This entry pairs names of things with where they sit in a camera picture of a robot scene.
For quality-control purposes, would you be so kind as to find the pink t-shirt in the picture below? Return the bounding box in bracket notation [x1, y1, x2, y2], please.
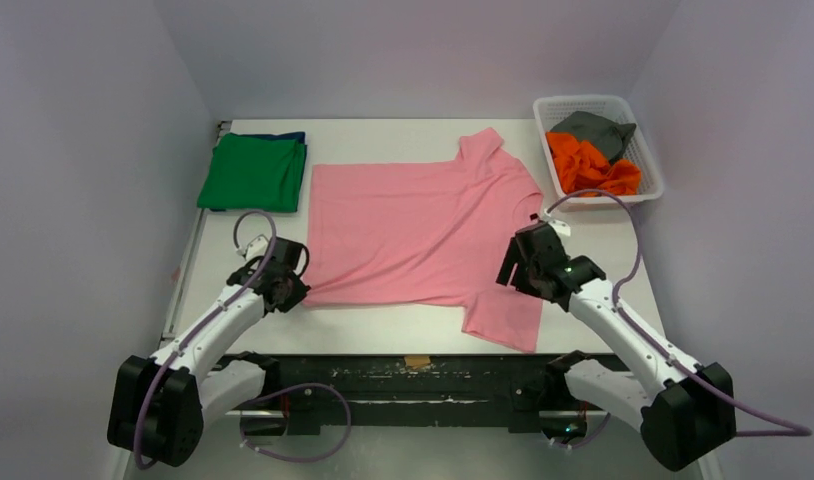
[304, 128, 543, 352]

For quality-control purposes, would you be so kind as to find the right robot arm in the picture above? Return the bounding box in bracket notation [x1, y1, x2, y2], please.
[497, 220, 736, 471]

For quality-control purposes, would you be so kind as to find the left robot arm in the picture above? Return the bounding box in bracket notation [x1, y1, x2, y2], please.
[106, 238, 310, 467]

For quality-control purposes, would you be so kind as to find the orange t-shirt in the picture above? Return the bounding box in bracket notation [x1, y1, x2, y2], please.
[545, 132, 642, 196]

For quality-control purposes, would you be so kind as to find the green folded t-shirt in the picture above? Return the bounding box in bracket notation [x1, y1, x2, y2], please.
[197, 133, 307, 213]

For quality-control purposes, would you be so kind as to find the dark grey t-shirt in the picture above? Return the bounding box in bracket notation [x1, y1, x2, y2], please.
[550, 111, 637, 165]

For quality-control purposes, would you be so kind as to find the dark blue folded t-shirt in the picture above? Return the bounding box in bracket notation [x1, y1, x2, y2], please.
[247, 131, 306, 145]

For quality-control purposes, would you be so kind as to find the white plastic basket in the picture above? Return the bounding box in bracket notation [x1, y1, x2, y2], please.
[532, 94, 665, 205]

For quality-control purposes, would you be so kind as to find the brown tape piece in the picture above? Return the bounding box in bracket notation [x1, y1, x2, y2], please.
[404, 355, 432, 370]

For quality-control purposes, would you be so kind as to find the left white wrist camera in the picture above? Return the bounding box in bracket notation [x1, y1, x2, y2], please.
[236, 235, 273, 261]

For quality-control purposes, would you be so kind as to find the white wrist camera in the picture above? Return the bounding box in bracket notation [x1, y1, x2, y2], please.
[236, 235, 273, 261]
[540, 209, 572, 238]

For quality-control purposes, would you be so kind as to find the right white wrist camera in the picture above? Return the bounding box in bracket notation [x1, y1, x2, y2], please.
[540, 209, 572, 238]

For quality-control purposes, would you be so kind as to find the black mounting base rail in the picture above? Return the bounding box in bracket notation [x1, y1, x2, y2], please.
[149, 354, 667, 437]

